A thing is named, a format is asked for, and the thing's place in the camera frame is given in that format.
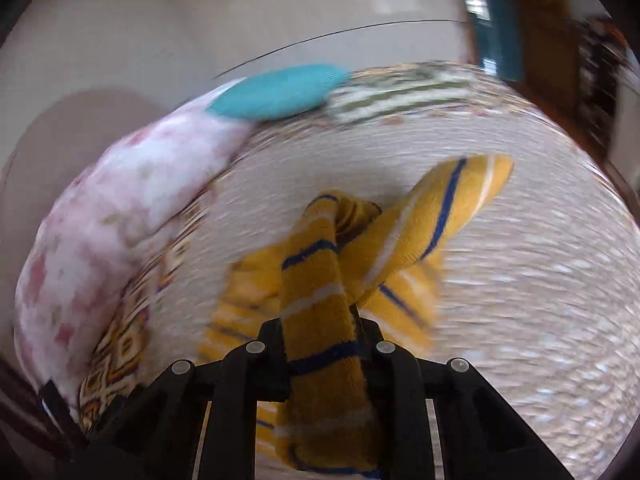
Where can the white glossy wardrobe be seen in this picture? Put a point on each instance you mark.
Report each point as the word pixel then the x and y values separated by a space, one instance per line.
pixel 350 10

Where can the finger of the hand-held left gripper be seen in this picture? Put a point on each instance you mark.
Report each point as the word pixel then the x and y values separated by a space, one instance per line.
pixel 60 412

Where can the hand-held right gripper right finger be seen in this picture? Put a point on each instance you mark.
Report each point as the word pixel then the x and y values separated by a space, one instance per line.
pixel 372 355

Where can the olive sheep print bolster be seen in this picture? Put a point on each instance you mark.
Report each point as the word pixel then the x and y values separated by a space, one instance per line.
pixel 400 95

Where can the brown wooden door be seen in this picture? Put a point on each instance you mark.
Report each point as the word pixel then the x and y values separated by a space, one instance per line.
pixel 545 25

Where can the teal glass door panel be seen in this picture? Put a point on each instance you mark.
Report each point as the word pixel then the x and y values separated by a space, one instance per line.
pixel 492 25

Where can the bed with quilted mattress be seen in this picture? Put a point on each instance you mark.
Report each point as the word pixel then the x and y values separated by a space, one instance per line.
pixel 525 285

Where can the yellow striped sweater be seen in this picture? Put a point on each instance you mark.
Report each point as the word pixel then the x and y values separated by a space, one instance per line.
pixel 320 310

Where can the pink floral quilt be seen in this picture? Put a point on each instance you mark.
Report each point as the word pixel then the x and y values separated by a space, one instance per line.
pixel 100 230

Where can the teal pillow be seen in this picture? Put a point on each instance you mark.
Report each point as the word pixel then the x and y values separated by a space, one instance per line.
pixel 280 92

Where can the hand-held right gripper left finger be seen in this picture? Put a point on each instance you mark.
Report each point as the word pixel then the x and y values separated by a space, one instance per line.
pixel 272 360

